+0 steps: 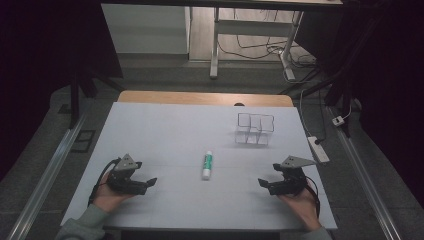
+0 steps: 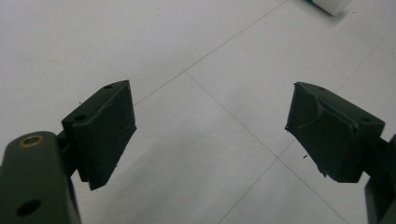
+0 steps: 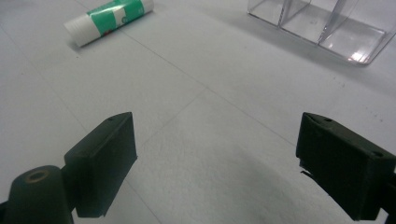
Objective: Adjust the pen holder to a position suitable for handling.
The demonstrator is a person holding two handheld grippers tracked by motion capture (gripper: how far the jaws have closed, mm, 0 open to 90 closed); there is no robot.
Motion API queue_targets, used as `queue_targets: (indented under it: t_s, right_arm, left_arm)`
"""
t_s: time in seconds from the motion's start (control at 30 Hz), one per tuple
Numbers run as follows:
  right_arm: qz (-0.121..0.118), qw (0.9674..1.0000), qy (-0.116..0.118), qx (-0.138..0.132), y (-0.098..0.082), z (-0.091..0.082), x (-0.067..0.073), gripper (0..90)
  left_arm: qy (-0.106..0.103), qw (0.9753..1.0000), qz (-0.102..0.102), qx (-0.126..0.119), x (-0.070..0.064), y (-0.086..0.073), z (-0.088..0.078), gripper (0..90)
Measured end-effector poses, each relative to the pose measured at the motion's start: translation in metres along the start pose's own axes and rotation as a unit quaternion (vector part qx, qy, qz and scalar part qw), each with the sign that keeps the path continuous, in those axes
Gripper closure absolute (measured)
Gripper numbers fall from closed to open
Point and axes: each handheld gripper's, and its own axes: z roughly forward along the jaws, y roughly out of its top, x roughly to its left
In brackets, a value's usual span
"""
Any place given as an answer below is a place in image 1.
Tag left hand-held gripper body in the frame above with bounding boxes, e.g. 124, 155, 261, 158
106, 153, 149, 196

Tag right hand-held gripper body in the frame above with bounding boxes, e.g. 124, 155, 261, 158
268, 155, 318, 196

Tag person's left hand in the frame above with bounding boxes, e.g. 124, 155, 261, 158
92, 172, 135, 214

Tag person's right hand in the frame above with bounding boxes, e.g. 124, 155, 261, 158
277, 185, 323, 232

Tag white board sheet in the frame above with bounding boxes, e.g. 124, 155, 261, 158
60, 101, 338, 232

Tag clear acrylic organizer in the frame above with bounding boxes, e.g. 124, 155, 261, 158
234, 112, 276, 147

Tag white power strip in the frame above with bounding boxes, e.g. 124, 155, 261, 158
306, 135, 331, 164

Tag black floor plate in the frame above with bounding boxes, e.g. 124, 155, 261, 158
70, 129, 97, 154

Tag white green glue stick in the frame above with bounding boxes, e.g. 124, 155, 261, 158
201, 150, 214, 181

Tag wooden table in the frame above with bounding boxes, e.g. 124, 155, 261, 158
117, 90, 294, 108

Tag white cabinet panel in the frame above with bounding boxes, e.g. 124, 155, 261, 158
100, 3, 192, 55

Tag black curtain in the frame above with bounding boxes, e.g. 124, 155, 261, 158
0, 0, 124, 183
294, 0, 424, 209

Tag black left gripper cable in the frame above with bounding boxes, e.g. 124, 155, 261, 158
87, 158, 120, 207

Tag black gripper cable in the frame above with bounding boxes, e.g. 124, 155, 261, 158
87, 158, 120, 207
303, 175, 322, 218

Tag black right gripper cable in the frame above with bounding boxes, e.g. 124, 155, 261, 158
303, 175, 322, 218

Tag white cable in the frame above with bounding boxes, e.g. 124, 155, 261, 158
282, 68, 321, 138

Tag metal floor rail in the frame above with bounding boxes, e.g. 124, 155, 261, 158
327, 105, 403, 240
5, 111, 88, 240

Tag black floor cables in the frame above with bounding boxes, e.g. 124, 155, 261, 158
218, 8, 318, 69

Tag white desk frame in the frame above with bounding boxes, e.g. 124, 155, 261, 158
209, 6, 305, 82

